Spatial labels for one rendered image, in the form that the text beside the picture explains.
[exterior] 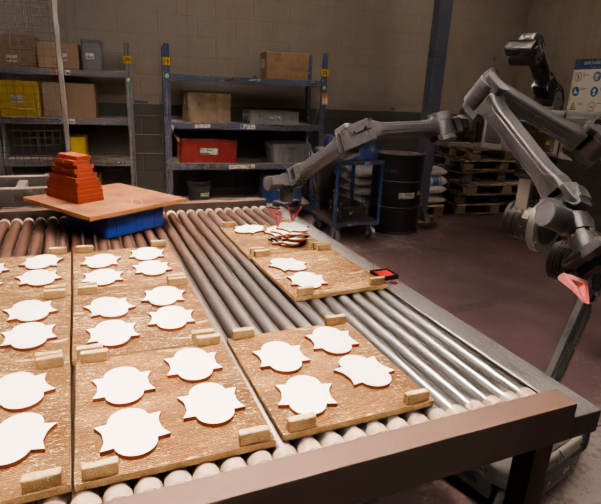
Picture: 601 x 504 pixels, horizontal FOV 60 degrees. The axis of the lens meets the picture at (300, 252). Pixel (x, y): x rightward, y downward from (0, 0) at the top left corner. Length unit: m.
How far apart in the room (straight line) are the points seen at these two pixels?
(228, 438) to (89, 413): 0.29
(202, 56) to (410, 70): 2.77
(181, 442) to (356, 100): 6.46
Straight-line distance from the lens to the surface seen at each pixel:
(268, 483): 0.93
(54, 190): 2.54
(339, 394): 1.17
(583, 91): 7.53
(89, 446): 1.06
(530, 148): 1.40
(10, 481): 1.04
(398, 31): 7.45
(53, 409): 1.18
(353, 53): 7.18
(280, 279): 1.76
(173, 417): 1.10
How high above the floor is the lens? 1.58
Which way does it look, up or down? 18 degrees down
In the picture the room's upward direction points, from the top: 3 degrees clockwise
